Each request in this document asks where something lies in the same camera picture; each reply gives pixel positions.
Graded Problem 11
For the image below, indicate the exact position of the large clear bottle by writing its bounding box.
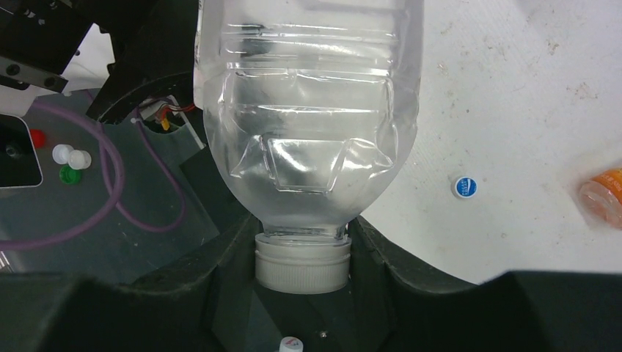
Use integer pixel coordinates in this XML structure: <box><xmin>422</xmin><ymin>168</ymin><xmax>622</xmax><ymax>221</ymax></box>
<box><xmin>194</xmin><ymin>1</ymin><xmax>424</xmax><ymax>294</ymax></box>

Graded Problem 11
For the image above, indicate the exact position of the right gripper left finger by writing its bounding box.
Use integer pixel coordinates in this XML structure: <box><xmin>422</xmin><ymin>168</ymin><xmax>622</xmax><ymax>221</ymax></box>
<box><xmin>1</xmin><ymin>215</ymin><xmax>260</xmax><ymax>351</ymax></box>

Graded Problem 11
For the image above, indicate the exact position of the red loose cap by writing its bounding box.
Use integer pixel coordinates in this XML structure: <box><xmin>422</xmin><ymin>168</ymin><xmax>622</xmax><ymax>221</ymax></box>
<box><xmin>29</xmin><ymin>128</ymin><xmax>47</xmax><ymax>149</ymax></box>

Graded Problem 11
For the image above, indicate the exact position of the green loose cap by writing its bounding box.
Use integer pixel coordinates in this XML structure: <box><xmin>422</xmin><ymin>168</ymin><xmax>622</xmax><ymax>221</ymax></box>
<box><xmin>59</xmin><ymin>165</ymin><xmax>82</xmax><ymax>186</ymax></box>

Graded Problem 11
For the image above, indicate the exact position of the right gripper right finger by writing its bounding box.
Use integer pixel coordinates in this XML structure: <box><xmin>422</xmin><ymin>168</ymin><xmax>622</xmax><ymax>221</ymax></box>
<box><xmin>348</xmin><ymin>218</ymin><xmax>621</xmax><ymax>351</ymax></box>

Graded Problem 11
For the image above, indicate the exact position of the orange drink bottle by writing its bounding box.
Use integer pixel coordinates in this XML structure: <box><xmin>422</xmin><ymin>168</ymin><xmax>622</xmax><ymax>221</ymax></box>
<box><xmin>579</xmin><ymin>168</ymin><xmax>621</xmax><ymax>230</ymax></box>

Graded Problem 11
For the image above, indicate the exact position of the white loose cap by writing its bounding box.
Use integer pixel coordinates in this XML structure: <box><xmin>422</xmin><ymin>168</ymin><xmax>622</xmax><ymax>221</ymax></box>
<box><xmin>67</xmin><ymin>150</ymin><xmax>92</xmax><ymax>170</ymax></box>
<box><xmin>52</xmin><ymin>144</ymin><xmax>74</xmax><ymax>165</ymax></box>

